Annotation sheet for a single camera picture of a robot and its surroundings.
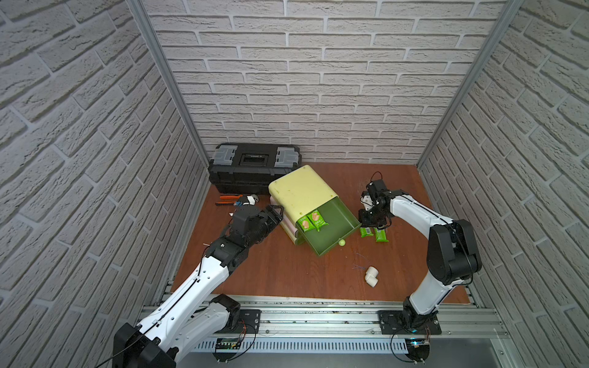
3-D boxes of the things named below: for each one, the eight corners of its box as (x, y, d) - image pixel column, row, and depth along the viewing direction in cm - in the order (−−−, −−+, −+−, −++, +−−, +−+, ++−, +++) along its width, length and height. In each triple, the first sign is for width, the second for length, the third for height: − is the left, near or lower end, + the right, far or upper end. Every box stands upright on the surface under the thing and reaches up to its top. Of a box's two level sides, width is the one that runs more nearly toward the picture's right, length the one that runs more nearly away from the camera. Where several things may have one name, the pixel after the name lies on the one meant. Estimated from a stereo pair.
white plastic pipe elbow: (364, 284, 84) (366, 281, 81) (366, 267, 88) (368, 265, 85) (375, 287, 83) (377, 285, 81) (376, 271, 87) (379, 268, 85)
